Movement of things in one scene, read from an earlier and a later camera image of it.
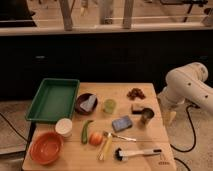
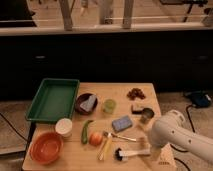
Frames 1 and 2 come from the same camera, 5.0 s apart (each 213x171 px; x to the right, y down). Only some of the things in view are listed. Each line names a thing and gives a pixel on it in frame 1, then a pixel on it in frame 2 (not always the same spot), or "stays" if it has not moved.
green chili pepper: x=84 y=137 stays
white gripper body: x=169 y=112 -> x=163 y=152
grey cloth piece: x=88 y=104 stays
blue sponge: x=122 y=123 stays
